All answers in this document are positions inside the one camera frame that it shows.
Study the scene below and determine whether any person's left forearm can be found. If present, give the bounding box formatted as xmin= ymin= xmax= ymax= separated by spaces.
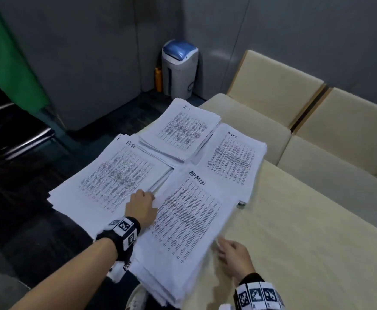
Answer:
xmin=11 ymin=237 xmax=119 ymax=310

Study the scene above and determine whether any stack of printed paper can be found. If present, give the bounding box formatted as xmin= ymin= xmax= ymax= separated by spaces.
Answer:
xmin=138 ymin=97 xmax=222 ymax=164
xmin=47 ymin=133 xmax=173 ymax=239
xmin=191 ymin=123 xmax=268 ymax=207
xmin=129 ymin=167 xmax=240 ymax=309

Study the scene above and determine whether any green fabric panel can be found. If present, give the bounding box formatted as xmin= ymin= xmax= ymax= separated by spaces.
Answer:
xmin=0 ymin=0 xmax=50 ymax=114

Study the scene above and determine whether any beige cushioned chair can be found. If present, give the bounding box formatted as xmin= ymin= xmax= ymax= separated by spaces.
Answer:
xmin=277 ymin=87 xmax=377 ymax=228
xmin=198 ymin=50 xmax=326 ymax=165

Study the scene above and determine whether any black metal-framed seat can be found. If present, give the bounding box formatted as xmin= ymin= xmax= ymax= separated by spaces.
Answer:
xmin=0 ymin=101 xmax=57 ymax=165

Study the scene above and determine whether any orange bottle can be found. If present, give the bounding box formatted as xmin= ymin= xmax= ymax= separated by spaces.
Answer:
xmin=154 ymin=67 xmax=163 ymax=93

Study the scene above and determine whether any white shoe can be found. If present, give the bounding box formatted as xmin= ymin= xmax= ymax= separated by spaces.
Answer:
xmin=127 ymin=284 xmax=149 ymax=310

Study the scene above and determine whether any black marker wristband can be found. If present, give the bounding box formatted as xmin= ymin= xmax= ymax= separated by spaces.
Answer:
xmin=233 ymin=273 xmax=285 ymax=310
xmin=95 ymin=217 xmax=141 ymax=262

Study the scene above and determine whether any person's left hand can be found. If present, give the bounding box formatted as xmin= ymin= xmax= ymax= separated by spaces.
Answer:
xmin=125 ymin=189 xmax=159 ymax=230

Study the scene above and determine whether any grey bin with blue lid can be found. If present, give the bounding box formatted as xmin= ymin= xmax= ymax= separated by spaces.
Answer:
xmin=161 ymin=39 xmax=199 ymax=100

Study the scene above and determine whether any person's right hand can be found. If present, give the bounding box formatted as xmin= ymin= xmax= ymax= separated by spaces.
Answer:
xmin=216 ymin=238 xmax=256 ymax=286

